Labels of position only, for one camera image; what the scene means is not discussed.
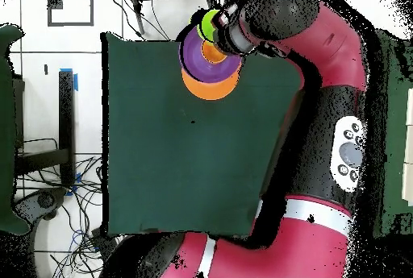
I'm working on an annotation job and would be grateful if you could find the tangle of cables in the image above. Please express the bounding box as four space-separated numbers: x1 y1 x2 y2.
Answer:
15 137 109 278

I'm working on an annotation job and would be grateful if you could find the black metal stand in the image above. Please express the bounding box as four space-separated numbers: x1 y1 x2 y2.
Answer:
14 69 76 189

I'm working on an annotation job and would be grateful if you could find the lime green cup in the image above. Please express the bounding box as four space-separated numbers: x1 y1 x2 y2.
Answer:
196 9 222 44

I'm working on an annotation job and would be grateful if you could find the black square frame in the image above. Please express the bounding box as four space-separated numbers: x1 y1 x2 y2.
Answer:
47 0 95 28

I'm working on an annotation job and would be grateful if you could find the large orange bowl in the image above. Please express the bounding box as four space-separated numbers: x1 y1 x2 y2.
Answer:
181 66 241 102

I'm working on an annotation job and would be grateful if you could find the purple bowl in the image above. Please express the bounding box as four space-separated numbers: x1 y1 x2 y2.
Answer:
178 26 243 85

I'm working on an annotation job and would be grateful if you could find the dark green table cloth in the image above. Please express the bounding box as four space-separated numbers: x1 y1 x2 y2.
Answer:
101 31 306 238

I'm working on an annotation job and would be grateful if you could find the blue tape strip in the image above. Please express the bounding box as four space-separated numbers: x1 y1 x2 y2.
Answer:
59 68 79 93
65 172 82 197

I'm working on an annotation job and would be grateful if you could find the dark office chair base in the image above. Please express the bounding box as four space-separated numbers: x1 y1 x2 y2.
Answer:
14 186 67 222

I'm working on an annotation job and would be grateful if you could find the orange cup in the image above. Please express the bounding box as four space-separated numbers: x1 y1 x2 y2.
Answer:
201 39 228 65

